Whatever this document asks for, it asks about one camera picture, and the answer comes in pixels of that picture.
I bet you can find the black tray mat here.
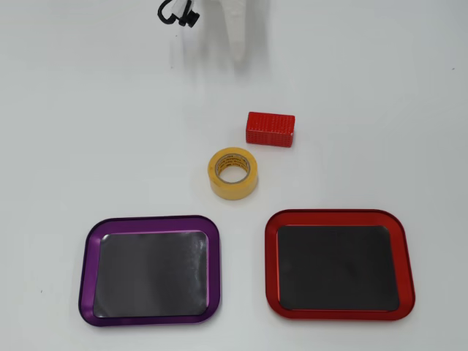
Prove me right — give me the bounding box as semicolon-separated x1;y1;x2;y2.
276;224;401;312
93;230;210;319

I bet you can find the red textured block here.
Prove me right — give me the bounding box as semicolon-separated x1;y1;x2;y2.
244;111;296;149

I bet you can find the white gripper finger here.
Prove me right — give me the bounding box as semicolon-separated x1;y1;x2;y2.
219;0;254;70

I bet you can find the purple metal tray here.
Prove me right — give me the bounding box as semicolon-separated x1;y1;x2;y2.
78;214;222;328

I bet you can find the red metal tray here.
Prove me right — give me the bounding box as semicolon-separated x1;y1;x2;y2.
264;208;417;322

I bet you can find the yellow tape roll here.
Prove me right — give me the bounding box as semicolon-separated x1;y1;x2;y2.
208;146;260;201

